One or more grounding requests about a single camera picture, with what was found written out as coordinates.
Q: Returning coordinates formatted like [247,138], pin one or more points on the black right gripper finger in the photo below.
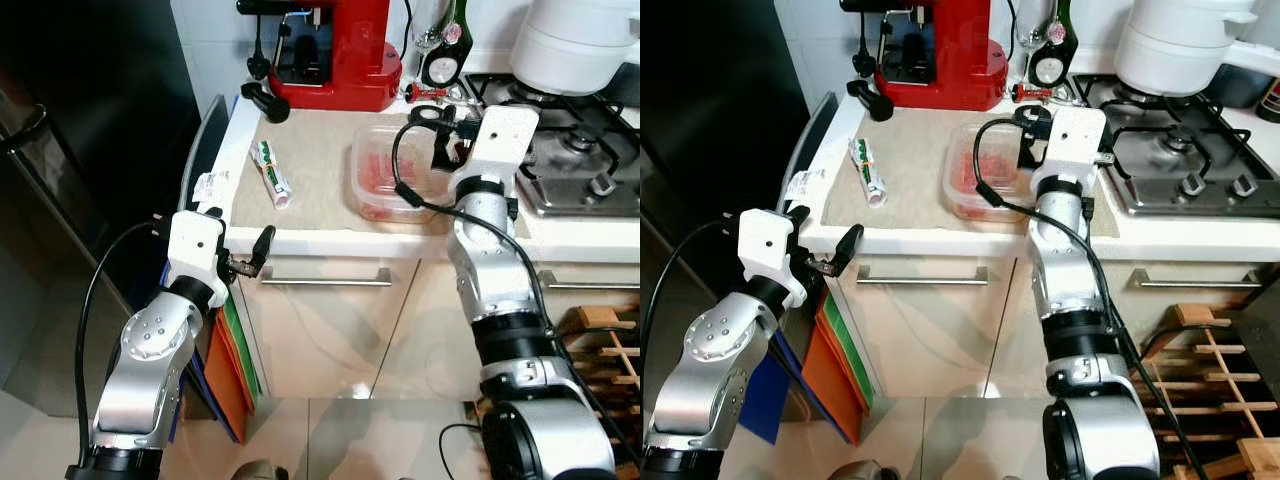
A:
[428,116]
[445,155]
[1030,155]
[1028,113]

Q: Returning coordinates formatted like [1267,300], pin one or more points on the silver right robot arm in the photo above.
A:
[1075,290]
[500,280]

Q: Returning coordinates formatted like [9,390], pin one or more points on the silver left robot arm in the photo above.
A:
[140,380]
[710,380]

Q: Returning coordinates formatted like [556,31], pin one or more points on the black fridge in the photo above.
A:
[710,100]
[80,150]

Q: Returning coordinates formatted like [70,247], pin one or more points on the white paper label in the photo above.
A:
[805,187]
[212,188]

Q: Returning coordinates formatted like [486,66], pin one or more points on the dark bottle round label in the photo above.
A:
[1050,65]
[445,65]

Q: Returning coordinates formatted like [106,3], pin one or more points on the clear plastic food container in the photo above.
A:
[965,170]
[380,170]

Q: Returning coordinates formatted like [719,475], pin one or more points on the clear wine glass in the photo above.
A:
[1032,35]
[427,38]

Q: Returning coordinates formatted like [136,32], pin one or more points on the green flat board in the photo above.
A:
[855,365]
[245,360]

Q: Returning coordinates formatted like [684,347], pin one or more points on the red coffee machine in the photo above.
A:
[350,60]
[950,60]

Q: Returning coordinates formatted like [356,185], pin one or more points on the cream cabinet door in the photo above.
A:
[330,340]
[430,350]
[1025,350]
[930,340]

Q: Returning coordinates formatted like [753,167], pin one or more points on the orange flat board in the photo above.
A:
[830,385]
[225,380]

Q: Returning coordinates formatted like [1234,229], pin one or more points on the steel gas stove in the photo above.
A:
[1200,150]
[580,170]

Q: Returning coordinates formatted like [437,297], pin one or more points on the white cooking pot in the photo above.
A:
[570,45]
[1170,45]

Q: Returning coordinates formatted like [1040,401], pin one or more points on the blue flat board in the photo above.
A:
[765,400]
[205,405]

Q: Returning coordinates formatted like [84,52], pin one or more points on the grey left robot foot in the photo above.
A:
[855,472]
[260,472]

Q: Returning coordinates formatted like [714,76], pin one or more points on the wooden slatted rack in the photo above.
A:
[600,325]
[1195,315]

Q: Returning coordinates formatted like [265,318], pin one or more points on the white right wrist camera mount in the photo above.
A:
[500,140]
[1075,140]

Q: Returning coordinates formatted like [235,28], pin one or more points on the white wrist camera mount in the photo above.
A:
[195,250]
[765,250]
[1075,140]
[500,140]

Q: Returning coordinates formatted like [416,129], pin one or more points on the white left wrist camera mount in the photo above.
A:
[765,250]
[195,250]

